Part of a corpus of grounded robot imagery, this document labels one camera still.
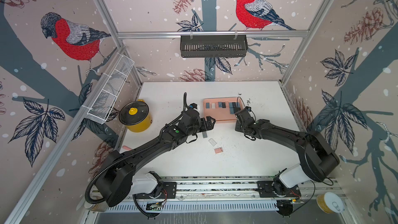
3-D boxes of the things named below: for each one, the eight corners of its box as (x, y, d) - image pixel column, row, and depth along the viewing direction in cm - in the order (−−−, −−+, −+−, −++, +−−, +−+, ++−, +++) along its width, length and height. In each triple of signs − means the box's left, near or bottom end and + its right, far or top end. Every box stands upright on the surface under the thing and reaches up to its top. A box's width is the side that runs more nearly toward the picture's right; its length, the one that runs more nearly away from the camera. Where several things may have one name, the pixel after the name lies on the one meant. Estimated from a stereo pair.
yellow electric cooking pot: (123, 133, 95) (113, 122, 85) (132, 109, 107) (124, 97, 97) (150, 133, 95) (143, 122, 85) (156, 109, 107) (150, 97, 97)
